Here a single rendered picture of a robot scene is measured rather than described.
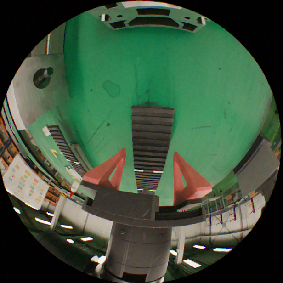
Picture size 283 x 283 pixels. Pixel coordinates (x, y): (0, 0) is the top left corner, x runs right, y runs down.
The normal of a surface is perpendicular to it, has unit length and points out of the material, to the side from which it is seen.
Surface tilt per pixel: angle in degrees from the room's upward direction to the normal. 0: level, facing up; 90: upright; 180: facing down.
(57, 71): 90
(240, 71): 0
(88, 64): 0
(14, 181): 90
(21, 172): 90
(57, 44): 90
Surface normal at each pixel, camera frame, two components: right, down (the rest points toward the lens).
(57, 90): 0.99, 0.07
